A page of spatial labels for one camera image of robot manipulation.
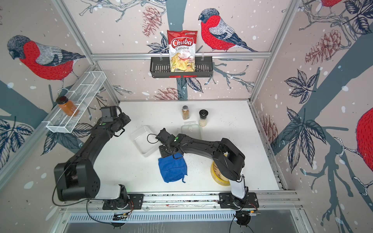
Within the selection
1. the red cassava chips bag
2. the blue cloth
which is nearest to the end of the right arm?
the blue cloth

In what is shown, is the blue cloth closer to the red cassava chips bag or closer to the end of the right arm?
the end of the right arm

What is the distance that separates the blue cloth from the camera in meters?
0.83
